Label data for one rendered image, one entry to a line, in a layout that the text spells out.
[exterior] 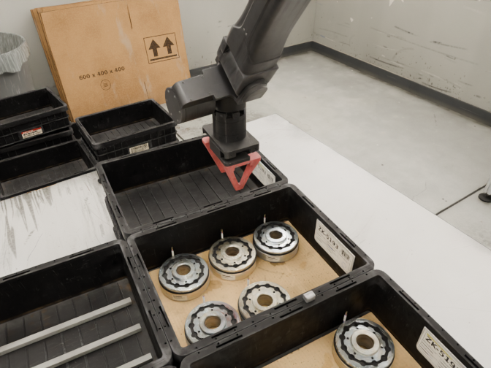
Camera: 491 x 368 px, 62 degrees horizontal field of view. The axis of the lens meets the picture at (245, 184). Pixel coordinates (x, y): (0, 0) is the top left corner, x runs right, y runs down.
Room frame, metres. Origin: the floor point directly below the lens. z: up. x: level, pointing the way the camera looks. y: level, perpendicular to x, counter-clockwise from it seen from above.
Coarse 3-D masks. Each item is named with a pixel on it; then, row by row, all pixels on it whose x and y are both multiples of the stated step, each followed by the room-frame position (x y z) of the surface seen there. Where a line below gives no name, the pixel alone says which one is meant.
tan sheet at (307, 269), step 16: (304, 240) 0.69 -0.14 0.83; (256, 256) 0.64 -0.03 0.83; (304, 256) 0.64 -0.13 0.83; (320, 256) 0.64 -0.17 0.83; (256, 272) 0.59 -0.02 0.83; (272, 272) 0.59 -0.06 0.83; (288, 272) 0.59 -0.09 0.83; (304, 272) 0.59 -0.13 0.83; (320, 272) 0.59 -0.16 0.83; (160, 288) 0.55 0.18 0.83; (208, 288) 0.55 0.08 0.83; (224, 288) 0.55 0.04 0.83; (240, 288) 0.55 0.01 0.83; (288, 288) 0.55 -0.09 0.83; (304, 288) 0.55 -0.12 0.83; (176, 304) 0.51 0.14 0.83; (192, 304) 0.51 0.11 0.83; (176, 320) 0.47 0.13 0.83
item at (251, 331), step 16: (368, 272) 0.51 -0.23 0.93; (384, 272) 0.51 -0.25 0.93; (336, 288) 0.47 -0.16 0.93; (352, 288) 0.47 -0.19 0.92; (400, 288) 0.47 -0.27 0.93; (304, 304) 0.43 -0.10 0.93; (416, 304) 0.43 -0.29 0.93; (272, 320) 0.40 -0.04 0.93; (432, 320) 0.40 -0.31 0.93; (240, 336) 0.38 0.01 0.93; (448, 336) 0.38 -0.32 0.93; (208, 352) 0.35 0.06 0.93; (464, 352) 0.35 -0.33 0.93
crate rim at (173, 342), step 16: (272, 192) 0.74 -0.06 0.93; (224, 208) 0.69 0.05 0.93; (176, 224) 0.64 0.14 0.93; (128, 240) 0.59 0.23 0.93; (352, 240) 0.59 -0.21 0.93; (368, 256) 0.54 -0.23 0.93; (144, 272) 0.51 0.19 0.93; (352, 272) 0.51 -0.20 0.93; (320, 288) 0.47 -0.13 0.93; (160, 304) 0.43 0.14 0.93; (288, 304) 0.43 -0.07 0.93; (160, 320) 0.40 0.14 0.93; (256, 320) 0.40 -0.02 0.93; (176, 336) 0.38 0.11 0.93; (208, 336) 0.38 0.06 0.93; (224, 336) 0.38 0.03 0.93; (176, 352) 0.35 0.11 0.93; (192, 352) 0.35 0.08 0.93
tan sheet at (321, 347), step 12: (324, 336) 0.44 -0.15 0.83; (300, 348) 0.41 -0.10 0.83; (312, 348) 0.41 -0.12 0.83; (324, 348) 0.41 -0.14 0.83; (396, 348) 0.41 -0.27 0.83; (288, 360) 0.39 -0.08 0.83; (300, 360) 0.39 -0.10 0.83; (312, 360) 0.39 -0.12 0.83; (324, 360) 0.39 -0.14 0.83; (396, 360) 0.39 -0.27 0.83; (408, 360) 0.39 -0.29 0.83
